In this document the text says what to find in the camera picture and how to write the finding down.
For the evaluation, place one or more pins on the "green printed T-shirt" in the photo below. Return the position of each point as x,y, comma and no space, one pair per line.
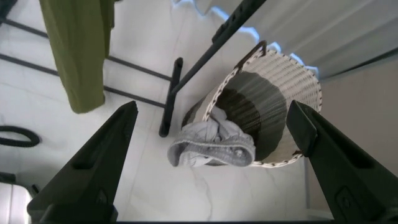
77,56

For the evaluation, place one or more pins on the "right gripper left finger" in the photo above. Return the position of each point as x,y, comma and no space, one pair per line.
90,174

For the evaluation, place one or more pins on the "white curtain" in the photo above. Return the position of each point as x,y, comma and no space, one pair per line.
311,25

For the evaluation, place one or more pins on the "black clothes rack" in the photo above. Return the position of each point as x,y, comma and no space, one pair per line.
171,96

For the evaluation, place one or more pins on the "white laundry basket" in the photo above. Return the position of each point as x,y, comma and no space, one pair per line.
280,81

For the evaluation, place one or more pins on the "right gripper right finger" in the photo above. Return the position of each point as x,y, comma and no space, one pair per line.
351,174

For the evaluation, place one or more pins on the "pale grey shorts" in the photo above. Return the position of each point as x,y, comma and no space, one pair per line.
211,140

